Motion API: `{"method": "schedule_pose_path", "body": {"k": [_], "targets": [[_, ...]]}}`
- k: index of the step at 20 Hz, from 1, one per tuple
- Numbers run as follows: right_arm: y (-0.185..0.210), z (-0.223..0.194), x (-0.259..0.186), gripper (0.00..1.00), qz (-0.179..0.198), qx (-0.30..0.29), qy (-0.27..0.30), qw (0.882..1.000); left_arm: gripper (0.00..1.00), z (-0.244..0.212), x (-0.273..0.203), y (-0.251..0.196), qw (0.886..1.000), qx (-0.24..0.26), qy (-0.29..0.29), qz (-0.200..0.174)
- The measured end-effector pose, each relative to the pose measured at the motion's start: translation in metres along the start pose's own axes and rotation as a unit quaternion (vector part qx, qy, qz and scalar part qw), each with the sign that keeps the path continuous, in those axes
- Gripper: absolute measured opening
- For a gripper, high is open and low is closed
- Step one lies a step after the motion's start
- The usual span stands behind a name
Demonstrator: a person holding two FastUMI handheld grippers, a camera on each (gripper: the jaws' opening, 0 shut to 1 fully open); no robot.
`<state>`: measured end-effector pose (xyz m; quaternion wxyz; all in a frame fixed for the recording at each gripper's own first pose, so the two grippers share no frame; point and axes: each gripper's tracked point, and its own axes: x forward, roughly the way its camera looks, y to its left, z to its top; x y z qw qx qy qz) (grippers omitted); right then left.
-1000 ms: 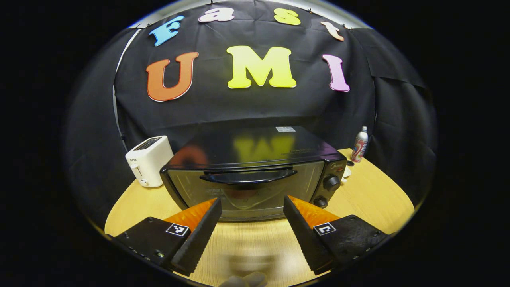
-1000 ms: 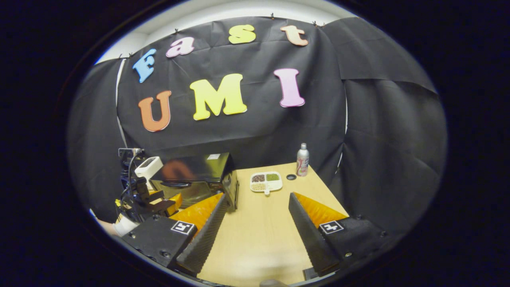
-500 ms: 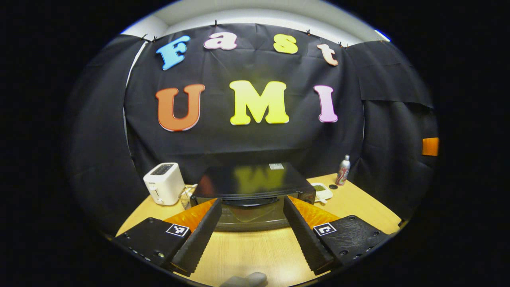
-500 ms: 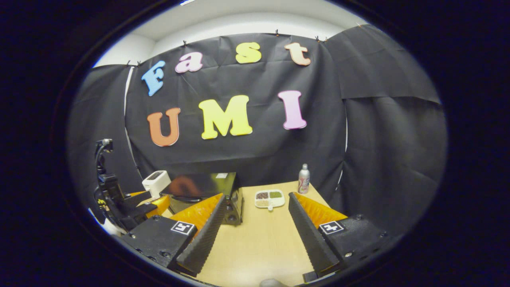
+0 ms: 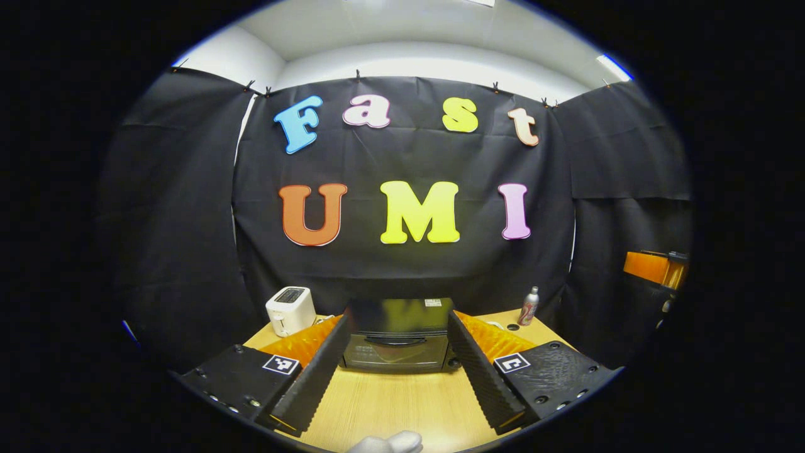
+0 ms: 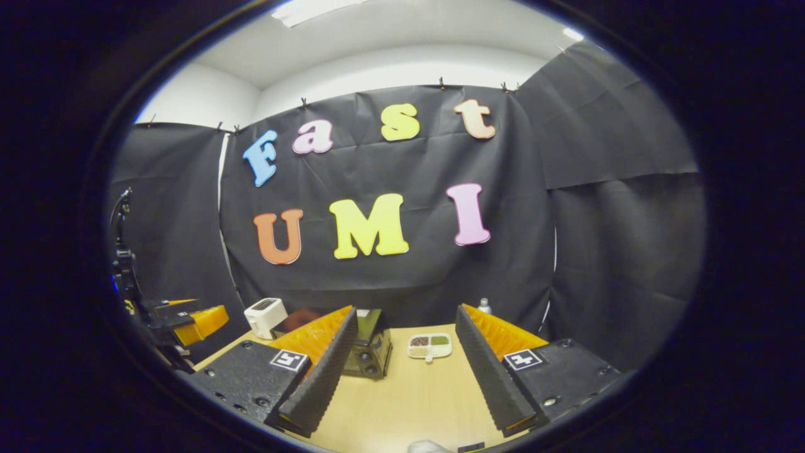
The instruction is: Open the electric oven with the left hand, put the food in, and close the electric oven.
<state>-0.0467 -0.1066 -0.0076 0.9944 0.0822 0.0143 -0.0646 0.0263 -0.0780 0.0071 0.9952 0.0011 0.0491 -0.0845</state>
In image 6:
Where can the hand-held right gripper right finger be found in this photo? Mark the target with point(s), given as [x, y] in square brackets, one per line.
[494, 377]

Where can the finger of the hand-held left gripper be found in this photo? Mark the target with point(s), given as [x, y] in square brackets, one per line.
[198, 324]
[173, 304]

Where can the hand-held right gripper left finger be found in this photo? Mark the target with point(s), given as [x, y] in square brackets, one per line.
[321, 377]

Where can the black electric oven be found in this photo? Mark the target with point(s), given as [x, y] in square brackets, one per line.
[371, 346]

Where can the white toaster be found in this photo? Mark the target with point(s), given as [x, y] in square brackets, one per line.
[264, 314]

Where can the red and white bottle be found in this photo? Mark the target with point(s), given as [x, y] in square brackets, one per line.
[484, 307]

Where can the white divided dish with grains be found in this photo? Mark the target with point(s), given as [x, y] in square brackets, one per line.
[429, 345]

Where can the black backdrop cloth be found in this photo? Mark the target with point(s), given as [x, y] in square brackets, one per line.
[409, 277]

